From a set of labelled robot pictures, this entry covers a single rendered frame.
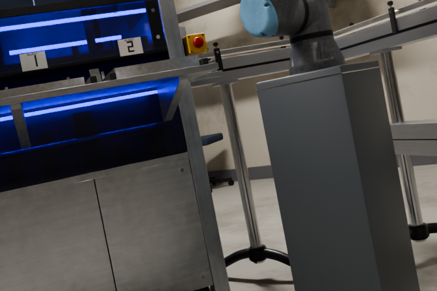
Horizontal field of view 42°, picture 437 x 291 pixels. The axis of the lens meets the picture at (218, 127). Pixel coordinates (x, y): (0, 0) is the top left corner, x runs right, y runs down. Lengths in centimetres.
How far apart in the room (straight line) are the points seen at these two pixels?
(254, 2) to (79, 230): 107
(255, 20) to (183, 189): 89
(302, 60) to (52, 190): 101
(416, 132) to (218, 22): 348
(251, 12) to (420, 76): 323
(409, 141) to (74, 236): 127
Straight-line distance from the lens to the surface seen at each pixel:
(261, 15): 139
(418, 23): 204
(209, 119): 555
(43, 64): 205
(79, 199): 205
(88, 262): 208
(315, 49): 149
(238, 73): 229
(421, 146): 217
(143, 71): 170
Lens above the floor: 75
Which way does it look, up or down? 2 degrees down
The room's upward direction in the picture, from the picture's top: 11 degrees counter-clockwise
